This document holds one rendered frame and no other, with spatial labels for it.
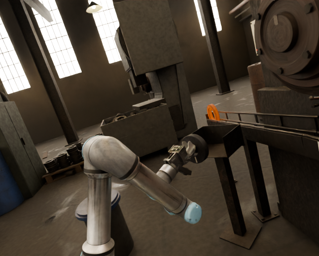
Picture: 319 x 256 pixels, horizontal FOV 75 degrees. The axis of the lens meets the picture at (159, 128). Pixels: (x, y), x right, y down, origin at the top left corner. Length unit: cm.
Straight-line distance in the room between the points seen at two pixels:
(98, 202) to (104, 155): 21
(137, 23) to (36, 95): 871
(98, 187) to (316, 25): 82
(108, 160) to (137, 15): 291
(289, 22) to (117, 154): 66
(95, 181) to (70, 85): 1027
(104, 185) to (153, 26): 289
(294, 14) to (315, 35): 10
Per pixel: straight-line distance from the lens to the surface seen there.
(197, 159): 110
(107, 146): 68
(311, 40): 76
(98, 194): 81
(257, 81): 378
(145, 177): 71
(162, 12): 352
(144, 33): 335
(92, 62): 1086
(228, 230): 163
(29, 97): 1158
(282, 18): 82
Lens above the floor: 109
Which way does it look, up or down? 12 degrees down
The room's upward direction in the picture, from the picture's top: 17 degrees counter-clockwise
